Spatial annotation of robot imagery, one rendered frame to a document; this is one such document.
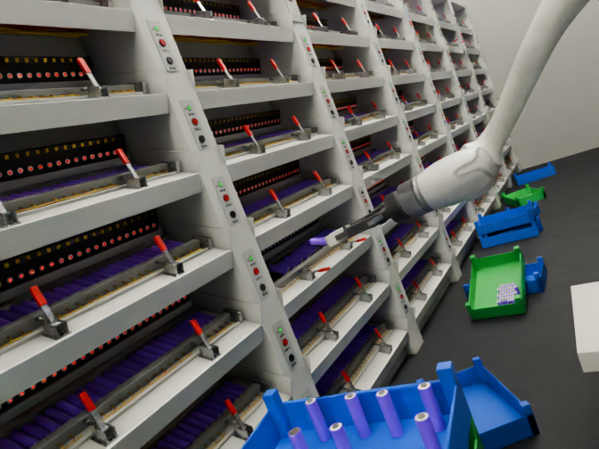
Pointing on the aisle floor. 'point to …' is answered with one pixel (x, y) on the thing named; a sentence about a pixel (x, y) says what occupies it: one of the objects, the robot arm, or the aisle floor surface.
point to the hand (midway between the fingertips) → (339, 235)
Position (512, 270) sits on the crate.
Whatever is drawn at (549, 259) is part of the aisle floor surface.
